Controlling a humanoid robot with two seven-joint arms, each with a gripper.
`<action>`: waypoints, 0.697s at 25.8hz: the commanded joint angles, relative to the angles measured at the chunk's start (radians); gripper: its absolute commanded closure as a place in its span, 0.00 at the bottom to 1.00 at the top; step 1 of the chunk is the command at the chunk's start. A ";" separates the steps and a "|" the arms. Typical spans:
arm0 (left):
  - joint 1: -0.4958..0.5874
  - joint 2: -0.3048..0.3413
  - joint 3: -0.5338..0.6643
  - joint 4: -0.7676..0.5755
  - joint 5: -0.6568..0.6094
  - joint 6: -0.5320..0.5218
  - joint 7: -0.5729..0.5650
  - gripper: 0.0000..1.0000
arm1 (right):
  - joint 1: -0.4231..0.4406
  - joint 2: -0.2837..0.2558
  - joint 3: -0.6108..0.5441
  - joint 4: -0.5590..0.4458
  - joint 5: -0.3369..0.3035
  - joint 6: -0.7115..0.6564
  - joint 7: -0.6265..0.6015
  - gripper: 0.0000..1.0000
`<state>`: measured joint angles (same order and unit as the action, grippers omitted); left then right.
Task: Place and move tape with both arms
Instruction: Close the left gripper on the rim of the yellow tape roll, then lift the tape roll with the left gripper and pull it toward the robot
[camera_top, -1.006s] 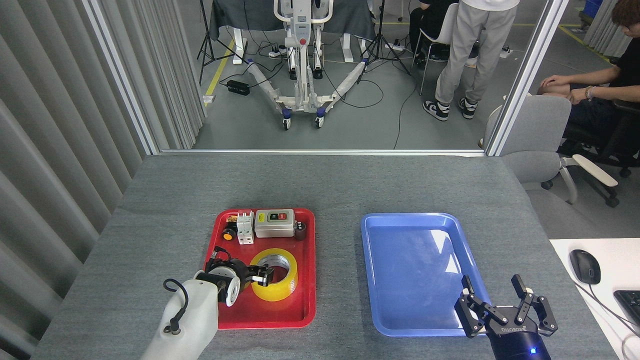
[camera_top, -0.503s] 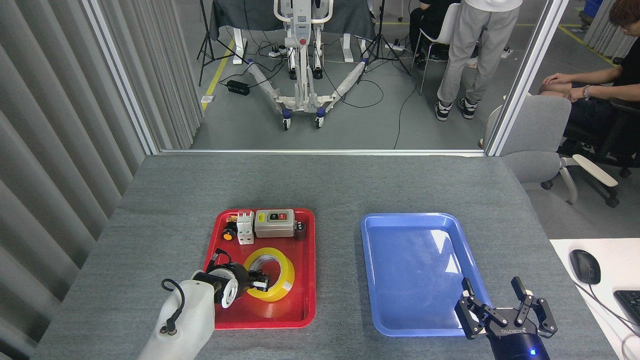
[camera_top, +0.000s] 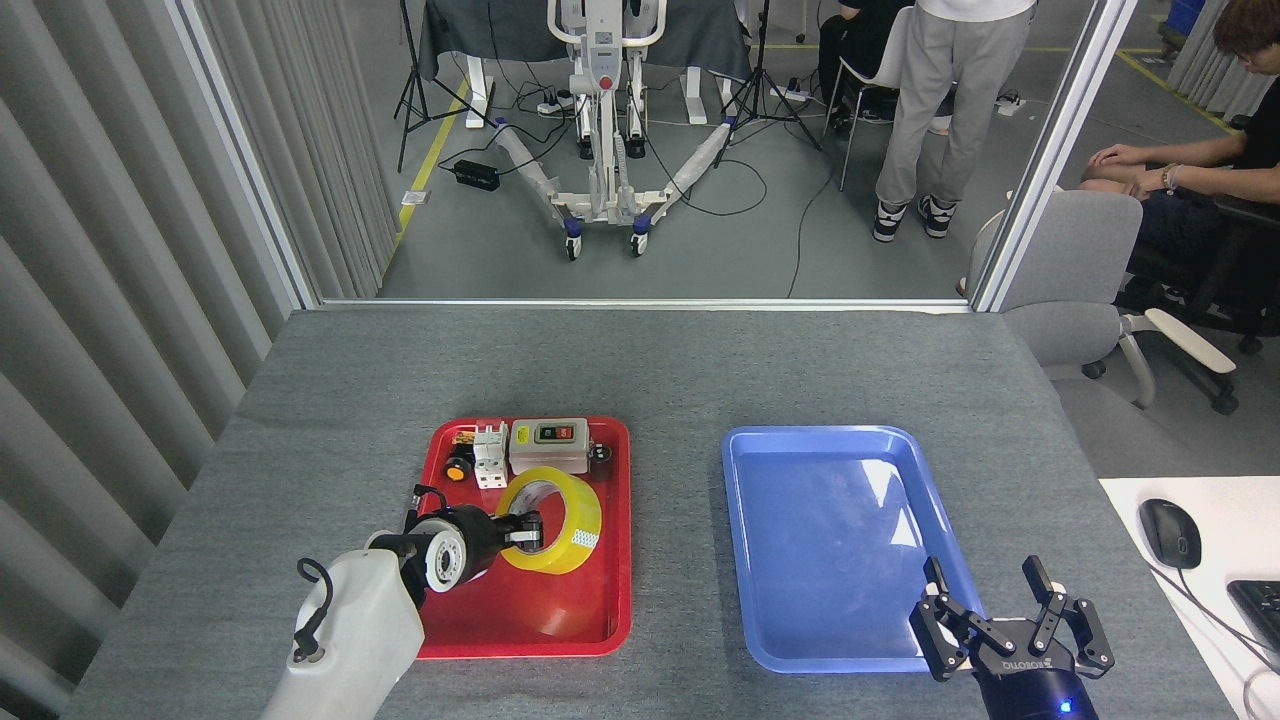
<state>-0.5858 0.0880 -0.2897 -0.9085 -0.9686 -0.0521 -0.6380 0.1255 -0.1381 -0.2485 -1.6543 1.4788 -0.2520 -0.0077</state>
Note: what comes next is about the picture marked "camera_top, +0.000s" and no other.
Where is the grey office chair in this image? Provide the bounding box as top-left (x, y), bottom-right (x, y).
top-left (962, 188), bottom-right (1241, 416)

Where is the silver frame rail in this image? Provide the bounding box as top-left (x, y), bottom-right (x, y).
top-left (320, 297), bottom-right (973, 314)

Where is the silver frame post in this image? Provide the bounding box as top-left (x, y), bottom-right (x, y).
top-left (165, 0), bottom-right (323, 311)
top-left (970, 0), bottom-right (1141, 313)

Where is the white circuit breaker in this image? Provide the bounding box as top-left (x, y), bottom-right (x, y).
top-left (473, 422), bottom-right (509, 491)

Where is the black keyboard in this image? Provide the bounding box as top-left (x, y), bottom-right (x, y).
top-left (1226, 580), bottom-right (1280, 656)

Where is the yellow tape roll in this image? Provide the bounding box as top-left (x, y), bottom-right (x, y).
top-left (495, 466), bottom-right (603, 576)

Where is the table with dark cloth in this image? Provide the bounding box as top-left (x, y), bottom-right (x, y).
top-left (418, 0), bottom-right (753, 129)

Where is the white plastic chair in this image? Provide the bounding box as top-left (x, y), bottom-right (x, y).
top-left (825, 5), bottom-right (961, 191)

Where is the white wheeled stand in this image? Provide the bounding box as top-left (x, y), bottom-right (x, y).
top-left (490, 0), bottom-right (736, 263)

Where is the black computer mouse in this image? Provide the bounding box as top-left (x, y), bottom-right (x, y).
top-left (1138, 498), bottom-right (1202, 571)

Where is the blue bin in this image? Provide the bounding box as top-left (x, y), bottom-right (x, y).
top-left (1160, 0), bottom-right (1208, 56)

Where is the blue plastic tray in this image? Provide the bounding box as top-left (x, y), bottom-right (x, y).
top-left (721, 426), bottom-right (986, 674)

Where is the red plastic tray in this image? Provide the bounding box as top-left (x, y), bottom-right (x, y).
top-left (395, 416), bottom-right (633, 659)

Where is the black office chair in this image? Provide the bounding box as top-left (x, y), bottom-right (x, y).
top-left (1115, 195), bottom-right (1280, 356)

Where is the grey two-button switch box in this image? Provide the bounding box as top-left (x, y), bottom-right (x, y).
top-left (508, 418), bottom-right (591, 477)

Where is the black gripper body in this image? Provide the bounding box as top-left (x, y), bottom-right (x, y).
top-left (455, 505), bottom-right (519, 586)
top-left (965, 618), bottom-right (1086, 720)

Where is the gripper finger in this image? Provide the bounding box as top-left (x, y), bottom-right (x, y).
top-left (908, 556), bottom-right (1016, 683)
top-left (1020, 555), bottom-right (1116, 681)
top-left (500, 510), bottom-right (546, 551)

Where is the grey pleated curtain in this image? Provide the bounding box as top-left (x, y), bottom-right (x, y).
top-left (1165, 0), bottom-right (1280, 123)
top-left (0, 0), bottom-right (319, 720)
top-left (195, 0), bottom-right (413, 301)

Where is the black tripod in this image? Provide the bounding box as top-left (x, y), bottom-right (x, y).
top-left (715, 0), bottom-right (823, 169)
top-left (393, 0), bottom-right (501, 173)

